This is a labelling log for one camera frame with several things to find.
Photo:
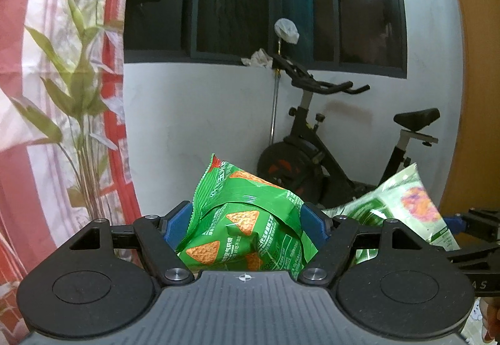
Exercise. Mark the wooden panel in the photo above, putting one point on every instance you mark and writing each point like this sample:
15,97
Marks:
476,95

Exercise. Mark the green chip snack bag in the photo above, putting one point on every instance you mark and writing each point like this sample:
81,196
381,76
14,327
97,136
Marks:
242,208

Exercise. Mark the pale green snack bag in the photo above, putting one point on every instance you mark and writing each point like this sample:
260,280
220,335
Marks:
390,200

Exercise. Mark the dark framed window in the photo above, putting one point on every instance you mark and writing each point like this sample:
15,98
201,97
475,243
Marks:
226,9

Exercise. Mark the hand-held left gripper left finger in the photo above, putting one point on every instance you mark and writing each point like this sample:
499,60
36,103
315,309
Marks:
177,226

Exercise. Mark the red bamboo print curtain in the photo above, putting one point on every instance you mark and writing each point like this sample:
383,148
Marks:
47,134

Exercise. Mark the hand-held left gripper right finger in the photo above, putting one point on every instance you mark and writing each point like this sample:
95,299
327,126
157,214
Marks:
312,226

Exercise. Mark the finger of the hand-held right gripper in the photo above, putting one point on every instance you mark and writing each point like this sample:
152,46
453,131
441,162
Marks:
476,256
455,223

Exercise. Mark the crumpled plastic bag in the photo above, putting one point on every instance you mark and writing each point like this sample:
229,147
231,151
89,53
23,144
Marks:
286,29

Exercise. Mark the black exercise bike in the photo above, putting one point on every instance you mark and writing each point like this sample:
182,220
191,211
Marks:
308,142

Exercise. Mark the crumpled white paper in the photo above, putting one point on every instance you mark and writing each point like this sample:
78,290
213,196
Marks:
258,58

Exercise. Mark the person's right hand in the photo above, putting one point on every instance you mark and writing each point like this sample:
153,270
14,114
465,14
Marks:
493,319

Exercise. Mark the metal pole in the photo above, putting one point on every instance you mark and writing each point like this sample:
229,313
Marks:
274,107

